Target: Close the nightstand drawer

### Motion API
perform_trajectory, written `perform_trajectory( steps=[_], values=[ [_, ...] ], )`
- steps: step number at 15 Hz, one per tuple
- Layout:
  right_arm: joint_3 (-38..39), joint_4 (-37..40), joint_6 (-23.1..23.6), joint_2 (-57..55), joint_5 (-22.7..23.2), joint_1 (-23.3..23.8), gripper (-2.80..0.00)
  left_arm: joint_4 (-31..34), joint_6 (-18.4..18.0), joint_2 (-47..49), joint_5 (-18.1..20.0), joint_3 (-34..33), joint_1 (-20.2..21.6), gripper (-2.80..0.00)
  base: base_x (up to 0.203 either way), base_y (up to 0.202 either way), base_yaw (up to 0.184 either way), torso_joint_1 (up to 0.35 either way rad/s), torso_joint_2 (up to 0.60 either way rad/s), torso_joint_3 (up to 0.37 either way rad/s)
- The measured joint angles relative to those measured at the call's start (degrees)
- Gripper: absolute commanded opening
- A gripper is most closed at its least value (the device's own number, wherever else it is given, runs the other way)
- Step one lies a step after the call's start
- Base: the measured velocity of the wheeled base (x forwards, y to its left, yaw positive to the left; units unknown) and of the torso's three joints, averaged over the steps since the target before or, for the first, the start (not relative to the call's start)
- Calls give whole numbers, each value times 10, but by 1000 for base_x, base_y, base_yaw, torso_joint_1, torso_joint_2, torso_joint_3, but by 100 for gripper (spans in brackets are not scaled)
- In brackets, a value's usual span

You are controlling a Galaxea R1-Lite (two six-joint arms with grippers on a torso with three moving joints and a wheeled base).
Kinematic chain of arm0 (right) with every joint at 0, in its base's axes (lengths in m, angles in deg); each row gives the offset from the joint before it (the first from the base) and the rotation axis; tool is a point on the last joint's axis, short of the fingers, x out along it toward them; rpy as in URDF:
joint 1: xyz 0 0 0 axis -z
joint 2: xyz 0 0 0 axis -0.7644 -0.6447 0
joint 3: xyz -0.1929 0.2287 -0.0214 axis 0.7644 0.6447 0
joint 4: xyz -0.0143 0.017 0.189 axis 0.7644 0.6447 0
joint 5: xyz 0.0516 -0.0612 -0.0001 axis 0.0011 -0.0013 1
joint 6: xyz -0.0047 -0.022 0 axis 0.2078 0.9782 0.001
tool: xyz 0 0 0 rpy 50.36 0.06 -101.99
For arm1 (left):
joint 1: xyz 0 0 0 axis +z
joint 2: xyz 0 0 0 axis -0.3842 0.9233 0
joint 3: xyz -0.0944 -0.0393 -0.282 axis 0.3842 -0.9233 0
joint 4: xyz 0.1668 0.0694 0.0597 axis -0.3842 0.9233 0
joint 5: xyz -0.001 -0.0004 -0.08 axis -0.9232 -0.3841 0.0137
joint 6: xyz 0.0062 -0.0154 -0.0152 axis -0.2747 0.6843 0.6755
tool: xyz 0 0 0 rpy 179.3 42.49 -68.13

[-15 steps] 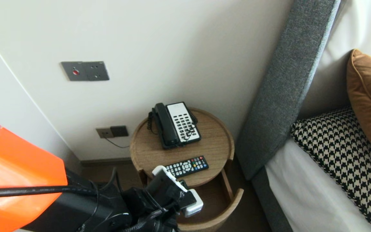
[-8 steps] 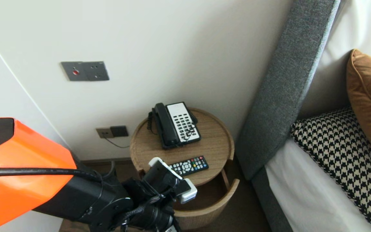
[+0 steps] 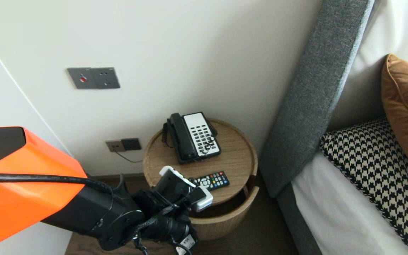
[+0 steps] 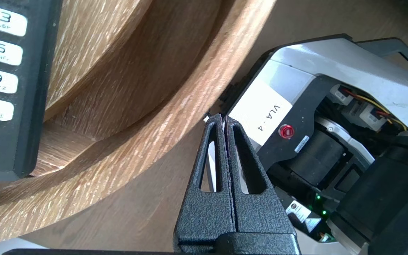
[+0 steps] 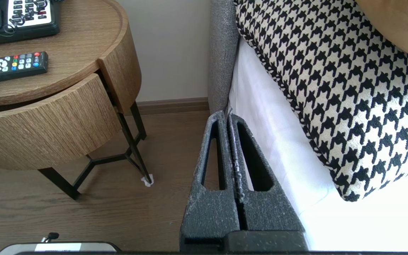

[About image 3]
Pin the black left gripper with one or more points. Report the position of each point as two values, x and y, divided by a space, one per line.
168 216

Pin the black TV remote control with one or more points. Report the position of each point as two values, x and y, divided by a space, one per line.
214 180

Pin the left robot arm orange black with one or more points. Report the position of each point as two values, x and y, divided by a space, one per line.
41 198

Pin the brown wooden baseboard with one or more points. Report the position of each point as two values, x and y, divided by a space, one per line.
119 176

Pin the black telephone handset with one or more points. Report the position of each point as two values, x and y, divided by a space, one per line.
182 138

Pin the dark grey power socket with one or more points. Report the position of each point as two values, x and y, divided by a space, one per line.
131 143

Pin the black telephone base white keypad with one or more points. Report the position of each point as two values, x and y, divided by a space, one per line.
200 136

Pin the white bed sheet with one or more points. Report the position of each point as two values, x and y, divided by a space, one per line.
338 219

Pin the grey fabric headboard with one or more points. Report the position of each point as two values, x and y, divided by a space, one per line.
313 88

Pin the black white houndstooth pillow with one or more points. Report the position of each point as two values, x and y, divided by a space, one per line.
377 170

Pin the beige upholstered headboard panel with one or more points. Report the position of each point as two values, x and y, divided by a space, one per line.
360 99

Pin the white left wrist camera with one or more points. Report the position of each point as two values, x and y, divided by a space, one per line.
202 198

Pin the beige wall data socket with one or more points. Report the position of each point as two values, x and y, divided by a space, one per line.
114 145

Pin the grey fabric bed frame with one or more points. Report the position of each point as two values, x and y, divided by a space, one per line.
296 223

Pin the grey wall switch panel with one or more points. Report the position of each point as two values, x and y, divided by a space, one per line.
97 78

